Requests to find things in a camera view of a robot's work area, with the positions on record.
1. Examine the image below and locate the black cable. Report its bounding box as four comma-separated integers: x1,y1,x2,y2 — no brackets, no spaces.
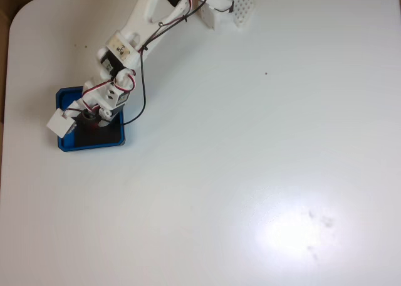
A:
120,0,211,125

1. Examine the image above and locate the red and black tape roll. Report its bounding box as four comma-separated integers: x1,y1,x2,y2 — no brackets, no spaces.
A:
78,109,102,130

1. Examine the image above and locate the blue box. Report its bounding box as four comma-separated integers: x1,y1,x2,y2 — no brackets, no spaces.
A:
55,87,128,152

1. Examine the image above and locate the white perforated base plate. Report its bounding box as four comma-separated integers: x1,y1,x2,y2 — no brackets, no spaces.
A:
231,0,257,32

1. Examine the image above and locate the white camera box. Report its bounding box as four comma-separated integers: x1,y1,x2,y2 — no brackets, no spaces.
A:
46,108,77,139

